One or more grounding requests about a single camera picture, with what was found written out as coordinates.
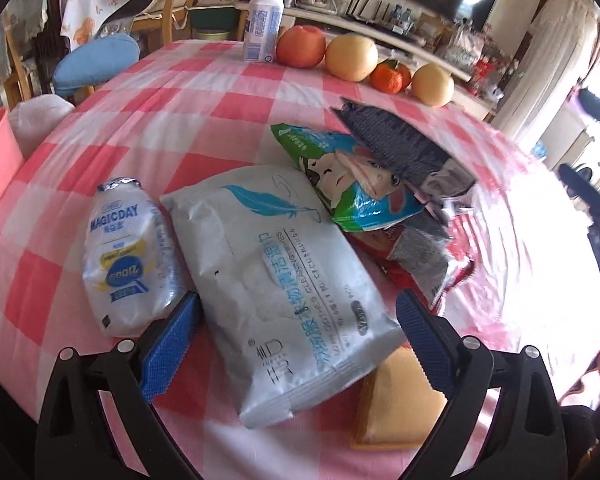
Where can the black silver snack packet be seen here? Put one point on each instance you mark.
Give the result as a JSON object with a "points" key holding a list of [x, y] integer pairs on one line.
{"points": [[400, 145]]}

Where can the orange tangerine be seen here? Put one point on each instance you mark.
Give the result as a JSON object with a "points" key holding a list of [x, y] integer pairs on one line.
{"points": [[390, 77]]}

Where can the blue round stool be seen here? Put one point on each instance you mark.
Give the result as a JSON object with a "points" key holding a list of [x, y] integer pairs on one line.
{"points": [[95, 62]]}

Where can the clear water bottles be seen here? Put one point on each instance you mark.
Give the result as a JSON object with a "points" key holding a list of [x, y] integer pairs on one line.
{"points": [[401, 20]]}

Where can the white drink bottle blue label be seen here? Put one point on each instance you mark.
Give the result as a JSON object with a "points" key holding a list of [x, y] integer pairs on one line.
{"points": [[262, 25]]}

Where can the red white checkered tablecloth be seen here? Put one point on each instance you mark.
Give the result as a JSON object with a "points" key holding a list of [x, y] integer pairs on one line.
{"points": [[205, 110]]}

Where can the lace covered air conditioner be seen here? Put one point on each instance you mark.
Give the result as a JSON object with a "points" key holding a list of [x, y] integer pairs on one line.
{"points": [[545, 60]]}

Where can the Magicday clear plastic packet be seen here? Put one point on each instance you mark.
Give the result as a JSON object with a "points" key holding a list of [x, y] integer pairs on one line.
{"points": [[125, 260]]}

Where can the black router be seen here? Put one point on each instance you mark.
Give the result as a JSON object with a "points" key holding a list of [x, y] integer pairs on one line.
{"points": [[362, 7]]}

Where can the yellow pear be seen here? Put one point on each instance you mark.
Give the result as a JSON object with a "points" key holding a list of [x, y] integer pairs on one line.
{"points": [[432, 85], [352, 57]]}

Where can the red apple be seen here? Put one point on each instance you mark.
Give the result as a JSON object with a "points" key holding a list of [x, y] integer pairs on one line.
{"points": [[300, 47]]}

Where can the green blue snack packet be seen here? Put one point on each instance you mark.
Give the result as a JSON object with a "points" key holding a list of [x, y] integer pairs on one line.
{"points": [[330, 175]]}

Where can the yellow sponge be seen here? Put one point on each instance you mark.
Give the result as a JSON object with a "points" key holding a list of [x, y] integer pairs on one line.
{"points": [[400, 410]]}

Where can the dark wooden chair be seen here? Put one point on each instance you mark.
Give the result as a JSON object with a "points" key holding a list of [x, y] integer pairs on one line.
{"points": [[52, 60]]}

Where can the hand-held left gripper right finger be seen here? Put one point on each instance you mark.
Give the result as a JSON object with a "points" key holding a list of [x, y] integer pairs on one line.
{"points": [[425, 345]]}

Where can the red snack packet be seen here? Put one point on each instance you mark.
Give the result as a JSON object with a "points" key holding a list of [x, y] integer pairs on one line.
{"points": [[420, 260]]}

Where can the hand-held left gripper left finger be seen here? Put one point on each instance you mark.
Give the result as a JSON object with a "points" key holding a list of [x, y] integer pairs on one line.
{"points": [[167, 350]]}

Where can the white wet wipes pack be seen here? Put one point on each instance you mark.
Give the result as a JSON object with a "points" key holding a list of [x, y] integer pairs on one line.
{"points": [[270, 285]]}

